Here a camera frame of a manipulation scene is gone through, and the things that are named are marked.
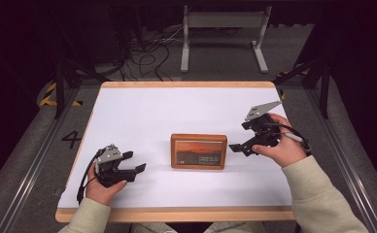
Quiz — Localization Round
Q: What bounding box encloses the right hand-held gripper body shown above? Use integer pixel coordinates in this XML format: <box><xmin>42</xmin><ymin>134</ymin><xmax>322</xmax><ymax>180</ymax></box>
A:
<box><xmin>240</xmin><ymin>100</ymin><xmax>283</xmax><ymax>157</ymax></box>

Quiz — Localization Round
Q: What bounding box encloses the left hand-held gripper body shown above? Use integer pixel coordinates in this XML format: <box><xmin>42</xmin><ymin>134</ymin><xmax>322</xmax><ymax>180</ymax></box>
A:
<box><xmin>93</xmin><ymin>144</ymin><xmax>137</xmax><ymax>188</ymax></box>

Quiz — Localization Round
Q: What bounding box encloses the wooden photo frame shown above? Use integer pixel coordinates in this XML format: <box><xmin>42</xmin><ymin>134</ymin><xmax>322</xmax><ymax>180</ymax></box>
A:
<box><xmin>170</xmin><ymin>133</ymin><xmax>228</xmax><ymax>171</ymax></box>

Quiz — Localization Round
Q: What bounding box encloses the person's right hand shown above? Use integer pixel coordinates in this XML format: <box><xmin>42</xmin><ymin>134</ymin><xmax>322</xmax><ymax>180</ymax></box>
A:
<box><xmin>251</xmin><ymin>112</ymin><xmax>307</xmax><ymax>169</ymax></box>

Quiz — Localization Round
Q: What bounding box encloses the person's left hand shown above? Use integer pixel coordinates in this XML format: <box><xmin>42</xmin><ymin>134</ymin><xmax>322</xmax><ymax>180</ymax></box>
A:
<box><xmin>86</xmin><ymin>161</ymin><xmax>128</xmax><ymax>207</ymax></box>

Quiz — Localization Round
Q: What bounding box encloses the yellow black hazard tape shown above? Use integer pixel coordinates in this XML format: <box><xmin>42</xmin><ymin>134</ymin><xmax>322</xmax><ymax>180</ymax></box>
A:
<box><xmin>275</xmin><ymin>69</ymin><xmax>311</xmax><ymax>101</ymax></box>
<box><xmin>39</xmin><ymin>82</ymin><xmax>84</xmax><ymax>108</ymax></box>

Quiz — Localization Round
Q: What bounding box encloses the black tripod stand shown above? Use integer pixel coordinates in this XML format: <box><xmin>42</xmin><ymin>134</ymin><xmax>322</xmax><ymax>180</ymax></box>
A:
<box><xmin>272</xmin><ymin>57</ymin><xmax>331</xmax><ymax>120</ymax></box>
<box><xmin>51</xmin><ymin>9</ymin><xmax>113</xmax><ymax>119</ymax></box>

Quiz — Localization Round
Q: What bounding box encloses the grey metal stand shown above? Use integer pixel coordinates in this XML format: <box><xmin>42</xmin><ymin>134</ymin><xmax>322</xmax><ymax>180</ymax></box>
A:
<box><xmin>180</xmin><ymin>4</ymin><xmax>273</xmax><ymax>75</ymax></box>

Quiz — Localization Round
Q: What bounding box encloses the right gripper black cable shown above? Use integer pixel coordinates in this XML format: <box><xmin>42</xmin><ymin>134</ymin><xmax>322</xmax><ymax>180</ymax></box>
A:
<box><xmin>263</xmin><ymin>121</ymin><xmax>312</xmax><ymax>156</ymax></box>

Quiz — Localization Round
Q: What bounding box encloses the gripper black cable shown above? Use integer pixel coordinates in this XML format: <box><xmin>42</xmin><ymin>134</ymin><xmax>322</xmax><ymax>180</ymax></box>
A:
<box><xmin>263</xmin><ymin>121</ymin><xmax>312</xmax><ymax>156</ymax></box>
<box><xmin>76</xmin><ymin>150</ymin><xmax>103</xmax><ymax>205</ymax></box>

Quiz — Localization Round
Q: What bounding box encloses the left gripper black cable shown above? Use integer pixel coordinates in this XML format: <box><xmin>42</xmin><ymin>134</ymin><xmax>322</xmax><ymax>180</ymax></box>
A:
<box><xmin>76</xmin><ymin>150</ymin><xmax>103</xmax><ymax>205</ymax></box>

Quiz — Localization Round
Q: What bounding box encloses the aluminium floor rail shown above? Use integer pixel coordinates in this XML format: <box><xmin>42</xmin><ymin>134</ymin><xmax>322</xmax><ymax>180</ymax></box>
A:
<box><xmin>306</xmin><ymin>86</ymin><xmax>377</xmax><ymax>233</ymax></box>
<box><xmin>0</xmin><ymin>86</ymin><xmax>81</xmax><ymax>233</ymax></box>

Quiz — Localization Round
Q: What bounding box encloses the tangle of black floor cables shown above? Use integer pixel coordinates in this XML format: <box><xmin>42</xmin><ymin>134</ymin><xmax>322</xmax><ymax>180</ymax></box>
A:
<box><xmin>121</xmin><ymin>27</ymin><xmax>185</xmax><ymax>82</ymax></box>

